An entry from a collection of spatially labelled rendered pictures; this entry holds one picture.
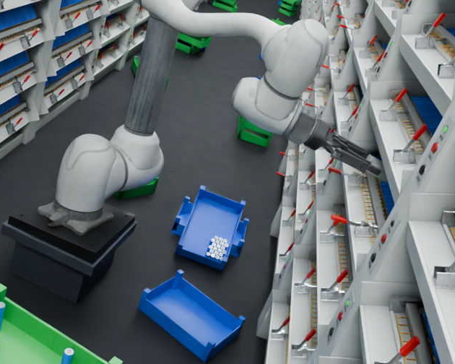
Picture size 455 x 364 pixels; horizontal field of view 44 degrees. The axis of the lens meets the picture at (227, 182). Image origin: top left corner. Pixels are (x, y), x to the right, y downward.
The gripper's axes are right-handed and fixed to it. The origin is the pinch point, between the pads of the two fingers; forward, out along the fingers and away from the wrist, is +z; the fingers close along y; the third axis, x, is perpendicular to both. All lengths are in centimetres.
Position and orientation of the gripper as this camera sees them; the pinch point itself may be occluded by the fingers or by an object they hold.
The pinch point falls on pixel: (378, 168)
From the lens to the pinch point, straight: 147.3
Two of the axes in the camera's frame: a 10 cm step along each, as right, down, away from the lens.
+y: 1.2, -4.2, 9.0
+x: -4.6, 7.8, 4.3
